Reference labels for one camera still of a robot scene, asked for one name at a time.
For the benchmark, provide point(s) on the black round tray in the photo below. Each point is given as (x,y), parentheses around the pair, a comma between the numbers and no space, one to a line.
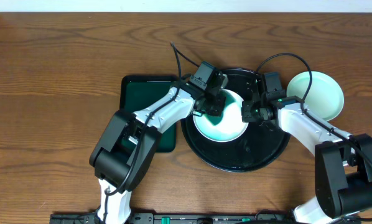
(257,147)

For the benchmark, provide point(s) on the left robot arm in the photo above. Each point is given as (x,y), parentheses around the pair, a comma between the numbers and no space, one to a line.
(125,150)

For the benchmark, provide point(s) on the mint plate front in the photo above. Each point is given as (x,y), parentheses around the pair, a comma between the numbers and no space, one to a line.
(325,97)

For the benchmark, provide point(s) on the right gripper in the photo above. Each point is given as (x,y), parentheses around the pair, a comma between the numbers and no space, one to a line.
(246,115)

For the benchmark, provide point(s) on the black rectangular tray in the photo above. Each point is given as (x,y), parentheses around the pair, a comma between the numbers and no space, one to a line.
(140,91)

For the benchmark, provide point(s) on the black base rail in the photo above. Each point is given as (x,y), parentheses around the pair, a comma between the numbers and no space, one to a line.
(130,217)

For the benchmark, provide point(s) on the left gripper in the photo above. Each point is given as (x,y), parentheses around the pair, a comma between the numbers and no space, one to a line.
(214,104)

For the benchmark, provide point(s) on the green sponge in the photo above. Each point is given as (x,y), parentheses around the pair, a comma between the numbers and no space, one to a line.
(214,120)

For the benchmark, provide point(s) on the white plate with green stain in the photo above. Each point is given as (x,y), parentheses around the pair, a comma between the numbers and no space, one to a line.
(231,126)

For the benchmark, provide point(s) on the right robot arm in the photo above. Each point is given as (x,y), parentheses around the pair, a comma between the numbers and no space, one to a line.
(343,162)

